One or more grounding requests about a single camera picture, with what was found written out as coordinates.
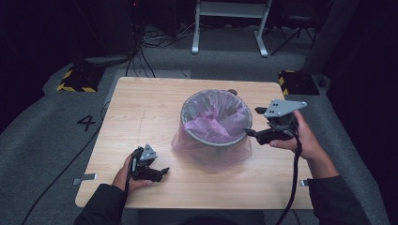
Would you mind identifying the person's left hand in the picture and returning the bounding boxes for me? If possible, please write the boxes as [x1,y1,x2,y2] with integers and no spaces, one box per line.
[111,152,155,195]

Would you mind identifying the long black floor cable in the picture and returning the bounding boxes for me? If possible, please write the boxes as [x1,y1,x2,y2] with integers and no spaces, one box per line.
[21,99,111,225]

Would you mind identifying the person's right hand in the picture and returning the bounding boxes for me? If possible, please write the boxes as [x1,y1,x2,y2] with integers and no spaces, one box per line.
[268,110,327,162]

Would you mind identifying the black tripod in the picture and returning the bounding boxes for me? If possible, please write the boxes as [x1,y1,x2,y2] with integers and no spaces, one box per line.
[269,10,317,57]

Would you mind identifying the white metal stand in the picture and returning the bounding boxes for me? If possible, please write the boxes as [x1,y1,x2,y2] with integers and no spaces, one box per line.
[191,0,273,58]

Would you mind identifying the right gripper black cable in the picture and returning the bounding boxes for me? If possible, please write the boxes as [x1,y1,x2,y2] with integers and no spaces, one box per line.
[274,125,304,225]

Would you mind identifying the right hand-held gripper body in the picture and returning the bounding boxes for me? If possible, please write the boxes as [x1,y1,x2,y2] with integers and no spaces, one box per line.
[262,98,309,145]

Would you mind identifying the grey post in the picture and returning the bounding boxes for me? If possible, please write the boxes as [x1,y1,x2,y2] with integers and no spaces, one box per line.
[301,0,361,76]

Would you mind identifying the pink plastic bag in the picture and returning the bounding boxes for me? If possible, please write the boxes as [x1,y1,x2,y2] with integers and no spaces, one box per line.
[170,88,253,174]

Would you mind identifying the yellow black striped base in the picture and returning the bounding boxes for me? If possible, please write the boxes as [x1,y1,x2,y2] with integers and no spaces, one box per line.
[278,69,321,97]
[55,65,106,94]

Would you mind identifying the bundle of floor cables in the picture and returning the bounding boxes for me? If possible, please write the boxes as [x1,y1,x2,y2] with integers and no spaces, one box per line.
[124,0,203,79]

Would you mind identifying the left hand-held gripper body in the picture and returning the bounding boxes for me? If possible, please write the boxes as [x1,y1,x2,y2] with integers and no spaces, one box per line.
[129,142,159,181]

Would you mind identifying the green plastic bin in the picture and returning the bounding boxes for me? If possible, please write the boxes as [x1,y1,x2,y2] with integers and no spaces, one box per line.
[179,88,253,148]

